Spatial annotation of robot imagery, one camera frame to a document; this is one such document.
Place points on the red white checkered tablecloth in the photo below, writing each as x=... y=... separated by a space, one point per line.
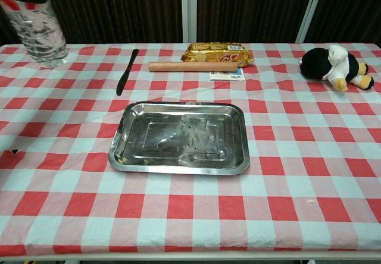
x=268 y=157

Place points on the small white blue card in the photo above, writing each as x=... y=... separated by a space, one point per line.
x=226 y=76

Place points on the gold biscuit packet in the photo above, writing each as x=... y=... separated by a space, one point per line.
x=214 y=53

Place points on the transparent plastic water bottle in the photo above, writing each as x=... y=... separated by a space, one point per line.
x=41 y=38

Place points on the brown wooden rolling stick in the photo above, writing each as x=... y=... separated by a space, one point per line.
x=190 y=66

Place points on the grey aluminium partition post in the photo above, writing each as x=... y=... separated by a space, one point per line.
x=311 y=8
x=189 y=8

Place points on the black white plush toy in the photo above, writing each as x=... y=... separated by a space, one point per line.
x=318 y=64

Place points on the black plastic knife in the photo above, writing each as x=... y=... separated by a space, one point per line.
x=126 y=73

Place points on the rectangular metal tray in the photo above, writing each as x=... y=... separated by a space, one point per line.
x=178 y=139

